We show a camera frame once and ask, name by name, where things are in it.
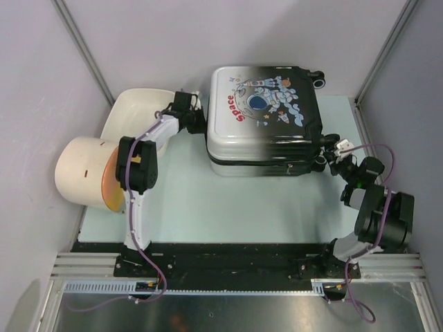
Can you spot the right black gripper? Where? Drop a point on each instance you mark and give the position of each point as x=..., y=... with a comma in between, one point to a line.
x=335, y=163

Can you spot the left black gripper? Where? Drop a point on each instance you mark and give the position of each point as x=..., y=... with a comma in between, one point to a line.
x=200, y=128

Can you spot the silver zipper pull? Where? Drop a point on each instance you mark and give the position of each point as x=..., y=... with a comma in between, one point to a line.
x=289, y=168

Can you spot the black white space suitcase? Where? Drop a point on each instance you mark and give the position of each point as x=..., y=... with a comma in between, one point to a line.
x=262, y=118

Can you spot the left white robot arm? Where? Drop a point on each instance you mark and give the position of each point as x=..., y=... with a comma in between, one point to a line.
x=137, y=167

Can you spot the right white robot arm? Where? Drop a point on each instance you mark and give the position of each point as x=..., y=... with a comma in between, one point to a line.
x=385, y=218

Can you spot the cream oval tray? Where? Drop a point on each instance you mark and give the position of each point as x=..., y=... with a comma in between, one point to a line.
x=133, y=112

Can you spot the cream cylindrical bucket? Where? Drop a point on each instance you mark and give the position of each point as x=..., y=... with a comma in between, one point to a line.
x=79, y=170

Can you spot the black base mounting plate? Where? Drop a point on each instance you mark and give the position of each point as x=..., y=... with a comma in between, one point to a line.
x=174, y=260

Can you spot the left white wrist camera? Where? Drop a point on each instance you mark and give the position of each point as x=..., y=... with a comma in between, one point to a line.
x=195, y=103

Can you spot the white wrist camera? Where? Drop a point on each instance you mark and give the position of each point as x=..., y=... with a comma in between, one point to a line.
x=342, y=149
x=195, y=103

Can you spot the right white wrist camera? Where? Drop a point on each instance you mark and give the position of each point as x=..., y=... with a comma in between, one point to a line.
x=342, y=149

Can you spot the aluminium frame rail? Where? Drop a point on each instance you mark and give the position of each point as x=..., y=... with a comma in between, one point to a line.
x=372, y=268

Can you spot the grey slotted cable duct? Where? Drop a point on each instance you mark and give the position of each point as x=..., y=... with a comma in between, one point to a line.
x=313, y=288

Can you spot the left aluminium corner post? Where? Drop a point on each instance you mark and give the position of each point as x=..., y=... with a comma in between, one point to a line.
x=77, y=38

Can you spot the aluminium corner post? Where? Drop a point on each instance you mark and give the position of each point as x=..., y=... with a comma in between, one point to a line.
x=77, y=38
x=399, y=26

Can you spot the right aluminium corner post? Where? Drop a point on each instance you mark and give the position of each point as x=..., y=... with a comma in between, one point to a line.
x=399, y=26

